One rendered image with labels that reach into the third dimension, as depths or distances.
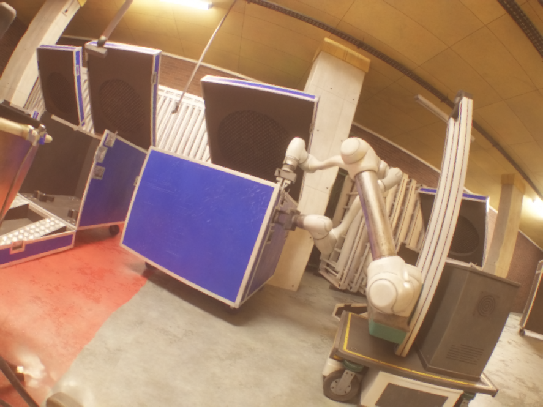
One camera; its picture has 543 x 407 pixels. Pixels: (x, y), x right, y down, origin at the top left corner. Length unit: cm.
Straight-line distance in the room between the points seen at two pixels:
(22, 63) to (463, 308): 553
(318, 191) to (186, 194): 170
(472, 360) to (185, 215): 184
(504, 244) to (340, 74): 468
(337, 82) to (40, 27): 478
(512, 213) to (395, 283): 551
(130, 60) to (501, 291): 307
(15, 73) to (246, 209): 435
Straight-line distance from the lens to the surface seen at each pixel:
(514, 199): 640
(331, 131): 313
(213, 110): 244
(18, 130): 50
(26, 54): 495
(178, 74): 559
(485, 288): 132
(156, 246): 183
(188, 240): 168
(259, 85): 212
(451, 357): 136
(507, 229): 615
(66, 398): 76
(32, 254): 185
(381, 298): 91
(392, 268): 95
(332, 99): 328
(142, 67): 251
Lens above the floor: 79
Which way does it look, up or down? 2 degrees up
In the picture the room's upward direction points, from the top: 19 degrees clockwise
